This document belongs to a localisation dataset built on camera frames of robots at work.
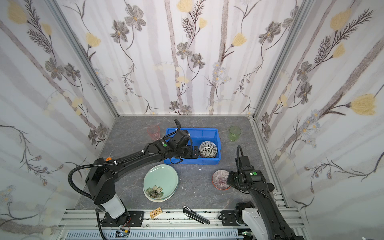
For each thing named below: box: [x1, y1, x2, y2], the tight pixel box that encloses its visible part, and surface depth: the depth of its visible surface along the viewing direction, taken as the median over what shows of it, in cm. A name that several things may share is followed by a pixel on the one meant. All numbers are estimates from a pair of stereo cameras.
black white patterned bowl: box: [199, 140, 218, 158], surface depth 95 cm
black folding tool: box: [182, 205, 211, 225], surface depth 76 cm
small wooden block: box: [149, 206, 162, 219], surface depth 77 cm
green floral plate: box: [143, 164, 179, 199], surface depth 84 cm
